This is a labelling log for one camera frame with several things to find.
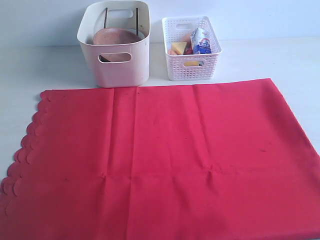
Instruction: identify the red sausage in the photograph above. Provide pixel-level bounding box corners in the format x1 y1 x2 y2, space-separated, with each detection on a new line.
183 42 193 55

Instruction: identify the brown egg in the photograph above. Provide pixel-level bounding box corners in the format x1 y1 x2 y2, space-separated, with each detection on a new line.
181 34 191 43

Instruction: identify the brown wooden plate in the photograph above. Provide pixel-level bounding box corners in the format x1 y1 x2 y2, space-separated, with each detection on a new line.
93 28 142 63

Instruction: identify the red scalloped cloth mat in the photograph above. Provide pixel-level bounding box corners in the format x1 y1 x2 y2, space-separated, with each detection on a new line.
0 79 320 240

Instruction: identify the white ceramic bowl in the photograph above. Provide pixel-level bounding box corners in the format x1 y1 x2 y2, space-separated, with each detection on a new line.
133 31 146 40

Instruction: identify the yellow lemon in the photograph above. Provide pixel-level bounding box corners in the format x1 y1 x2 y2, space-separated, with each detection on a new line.
183 61 200 67

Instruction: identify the yellow cheese wedge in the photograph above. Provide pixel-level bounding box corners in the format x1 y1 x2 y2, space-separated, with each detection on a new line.
171 42 187 55

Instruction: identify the white perforated plastic basket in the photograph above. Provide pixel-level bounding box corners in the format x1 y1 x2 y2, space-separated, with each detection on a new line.
162 16 222 81

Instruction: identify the cream plastic tub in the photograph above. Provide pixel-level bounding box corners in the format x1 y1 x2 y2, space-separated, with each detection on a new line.
77 0 151 88

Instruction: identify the blue white milk carton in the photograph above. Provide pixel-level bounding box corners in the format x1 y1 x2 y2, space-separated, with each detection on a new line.
190 27 212 55

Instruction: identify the orange fried chicken piece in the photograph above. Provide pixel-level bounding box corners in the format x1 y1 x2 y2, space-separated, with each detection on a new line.
167 49 178 56

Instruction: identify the brown chopstick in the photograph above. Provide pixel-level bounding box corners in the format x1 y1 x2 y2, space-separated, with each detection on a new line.
103 7 108 29
135 7 139 37

